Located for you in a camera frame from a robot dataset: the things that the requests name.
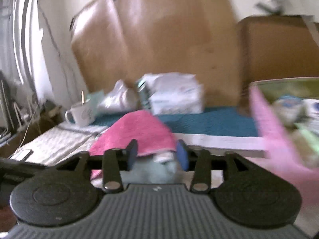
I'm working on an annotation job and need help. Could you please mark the clear plastic bag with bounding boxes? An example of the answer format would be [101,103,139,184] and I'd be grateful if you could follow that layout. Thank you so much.
[97,80,139,116]

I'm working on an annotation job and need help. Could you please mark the pink towel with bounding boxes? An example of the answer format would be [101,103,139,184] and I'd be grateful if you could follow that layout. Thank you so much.
[89,110,178,180]

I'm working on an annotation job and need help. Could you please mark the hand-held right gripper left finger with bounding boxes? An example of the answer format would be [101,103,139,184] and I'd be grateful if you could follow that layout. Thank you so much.
[56,139,139,194]

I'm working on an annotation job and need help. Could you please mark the wooden board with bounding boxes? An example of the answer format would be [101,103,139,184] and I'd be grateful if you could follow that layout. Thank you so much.
[71,0,244,108]

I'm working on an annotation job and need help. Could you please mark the stack of white packets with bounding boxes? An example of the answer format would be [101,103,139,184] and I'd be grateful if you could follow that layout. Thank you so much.
[142,73,205,115]

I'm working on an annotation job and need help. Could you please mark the white mug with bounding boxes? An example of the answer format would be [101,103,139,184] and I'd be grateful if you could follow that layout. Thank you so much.
[65,102,96,127]

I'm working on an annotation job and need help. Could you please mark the grey-green pouch with clasp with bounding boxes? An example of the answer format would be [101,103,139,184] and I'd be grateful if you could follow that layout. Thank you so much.
[122,154,179,184]

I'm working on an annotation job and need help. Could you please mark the brown chair back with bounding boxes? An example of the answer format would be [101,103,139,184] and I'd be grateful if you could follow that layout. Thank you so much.
[238,15,319,88]

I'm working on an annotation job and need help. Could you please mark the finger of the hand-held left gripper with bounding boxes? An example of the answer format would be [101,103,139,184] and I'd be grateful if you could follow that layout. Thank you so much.
[0,158,48,177]

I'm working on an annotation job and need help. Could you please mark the light green cloth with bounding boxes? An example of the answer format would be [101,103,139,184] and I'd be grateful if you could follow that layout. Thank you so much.
[294,122,319,150]

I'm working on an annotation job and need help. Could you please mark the pink tin box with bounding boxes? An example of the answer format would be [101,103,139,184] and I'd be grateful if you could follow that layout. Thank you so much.
[249,77,319,205]

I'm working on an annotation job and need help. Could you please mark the small green box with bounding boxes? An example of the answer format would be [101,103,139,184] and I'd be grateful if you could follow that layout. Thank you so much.
[136,78,151,110]

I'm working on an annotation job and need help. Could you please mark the dark flat device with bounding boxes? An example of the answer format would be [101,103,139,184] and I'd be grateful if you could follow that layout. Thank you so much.
[10,149,34,161]

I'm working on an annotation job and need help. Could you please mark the white framed window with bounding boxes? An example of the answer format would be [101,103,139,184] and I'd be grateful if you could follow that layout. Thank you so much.
[0,0,43,88]

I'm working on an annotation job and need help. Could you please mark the black wall cable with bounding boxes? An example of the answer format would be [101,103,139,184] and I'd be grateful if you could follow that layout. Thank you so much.
[37,2,76,100]

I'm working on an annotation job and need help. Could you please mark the pale green card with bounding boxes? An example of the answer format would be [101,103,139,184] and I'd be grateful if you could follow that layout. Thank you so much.
[86,90,105,103]

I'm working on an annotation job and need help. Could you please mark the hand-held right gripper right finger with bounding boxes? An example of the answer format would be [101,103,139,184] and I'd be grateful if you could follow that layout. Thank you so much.
[176,139,250,194]

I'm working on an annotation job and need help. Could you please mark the teal mat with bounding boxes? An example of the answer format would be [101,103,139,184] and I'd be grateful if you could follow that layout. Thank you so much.
[92,106,260,138]

